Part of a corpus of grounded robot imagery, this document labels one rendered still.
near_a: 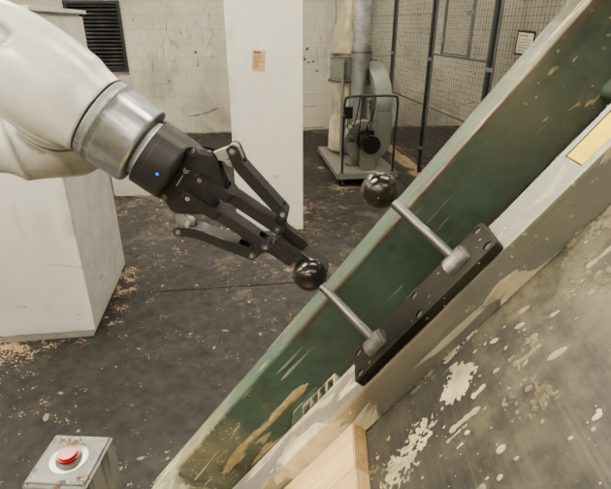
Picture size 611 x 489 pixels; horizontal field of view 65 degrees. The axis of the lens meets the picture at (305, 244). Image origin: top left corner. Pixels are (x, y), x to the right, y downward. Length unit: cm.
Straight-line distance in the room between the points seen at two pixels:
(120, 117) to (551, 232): 41
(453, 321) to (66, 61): 44
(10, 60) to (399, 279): 54
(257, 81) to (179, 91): 457
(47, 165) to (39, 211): 216
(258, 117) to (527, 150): 343
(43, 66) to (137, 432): 207
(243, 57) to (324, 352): 335
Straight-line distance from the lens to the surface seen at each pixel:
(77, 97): 52
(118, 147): 51
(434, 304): 47
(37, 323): 316
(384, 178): 48
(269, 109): 401
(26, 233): 290
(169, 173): 51
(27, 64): 53
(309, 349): 79
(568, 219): 47
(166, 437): 239
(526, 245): 46
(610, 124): 48
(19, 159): 68
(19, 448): 258
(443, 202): 69
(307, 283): 52
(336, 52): 613
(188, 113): 850
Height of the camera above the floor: 167
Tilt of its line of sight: 25 degrees down
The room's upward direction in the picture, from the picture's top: straight up
